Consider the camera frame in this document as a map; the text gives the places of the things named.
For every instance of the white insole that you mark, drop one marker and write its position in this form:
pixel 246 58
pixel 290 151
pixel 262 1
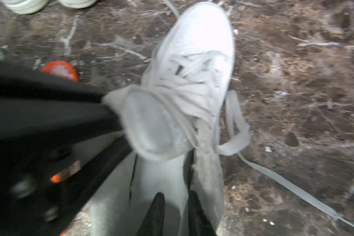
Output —
pixel 120 205

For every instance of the white sneaker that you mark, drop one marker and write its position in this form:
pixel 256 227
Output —
pixel 183 105

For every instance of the beige sneaker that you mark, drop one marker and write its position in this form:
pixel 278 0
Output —
pixel 77 4
pixel 24 7

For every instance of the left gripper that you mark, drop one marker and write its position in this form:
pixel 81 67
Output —
pixel 57 147

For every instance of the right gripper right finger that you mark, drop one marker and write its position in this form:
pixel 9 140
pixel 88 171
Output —
pixel 199 225

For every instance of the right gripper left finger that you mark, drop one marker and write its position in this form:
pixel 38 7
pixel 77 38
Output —
pixel 153 222

